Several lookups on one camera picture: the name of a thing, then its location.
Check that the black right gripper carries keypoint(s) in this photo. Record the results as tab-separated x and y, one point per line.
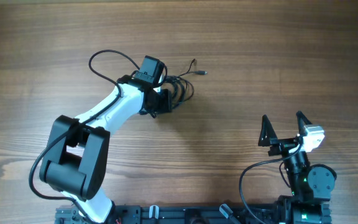
284	144

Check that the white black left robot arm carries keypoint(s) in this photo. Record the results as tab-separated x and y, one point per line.
75	158

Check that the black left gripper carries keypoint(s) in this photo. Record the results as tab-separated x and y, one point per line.
162	101

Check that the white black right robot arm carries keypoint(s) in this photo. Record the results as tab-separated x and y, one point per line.
311	185

